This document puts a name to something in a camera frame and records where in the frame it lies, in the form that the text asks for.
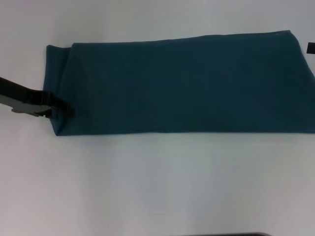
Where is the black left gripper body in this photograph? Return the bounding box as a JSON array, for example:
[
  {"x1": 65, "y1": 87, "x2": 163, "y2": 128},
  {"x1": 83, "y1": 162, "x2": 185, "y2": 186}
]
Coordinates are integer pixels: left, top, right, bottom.
[{"x1": 0, "y1": 77, "x2": 50, "y2": 117}]

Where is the teal blue printed T-shirt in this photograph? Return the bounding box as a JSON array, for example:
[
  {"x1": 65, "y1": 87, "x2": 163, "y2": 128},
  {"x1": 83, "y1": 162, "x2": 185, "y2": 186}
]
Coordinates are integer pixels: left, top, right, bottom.
[{"x1": 42, "y1": 29, "x2": 315, "y2": 137}]

